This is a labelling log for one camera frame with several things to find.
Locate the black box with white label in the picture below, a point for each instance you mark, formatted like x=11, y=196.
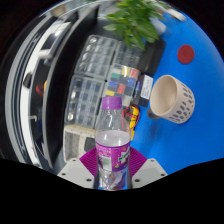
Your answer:
x=145, y=88

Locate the grey small-parts drawer cabinet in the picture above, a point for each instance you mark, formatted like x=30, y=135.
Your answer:
x=128, y=55
x=83, y=100
x=96, y=56

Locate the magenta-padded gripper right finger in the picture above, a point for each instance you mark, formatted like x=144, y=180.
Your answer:
x=148, y=171

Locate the beige patterned mug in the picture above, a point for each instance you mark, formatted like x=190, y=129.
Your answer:
x=170, y=98

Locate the dark workbench shelf unit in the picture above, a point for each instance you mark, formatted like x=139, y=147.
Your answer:
x=50, y=100

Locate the plain black box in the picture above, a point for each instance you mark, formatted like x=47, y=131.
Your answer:
x=153, y=56

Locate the flat round red coaster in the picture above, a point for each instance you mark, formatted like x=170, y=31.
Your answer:
x=186, y=54

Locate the clear bottle with purple cap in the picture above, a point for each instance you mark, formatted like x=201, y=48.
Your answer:
x=112, y=150

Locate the clear organizer with coloured parts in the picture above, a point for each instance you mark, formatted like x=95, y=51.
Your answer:
x=121, y=80

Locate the green potted plant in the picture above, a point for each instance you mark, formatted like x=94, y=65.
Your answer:
x=135, y=23

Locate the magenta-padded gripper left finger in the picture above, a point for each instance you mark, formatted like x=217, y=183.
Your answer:
x=74, y=171

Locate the yellow multimeter with red leads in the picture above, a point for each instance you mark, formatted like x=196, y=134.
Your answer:
x=134, y=116

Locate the black rounded case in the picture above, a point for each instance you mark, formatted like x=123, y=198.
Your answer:
x=89, y=144

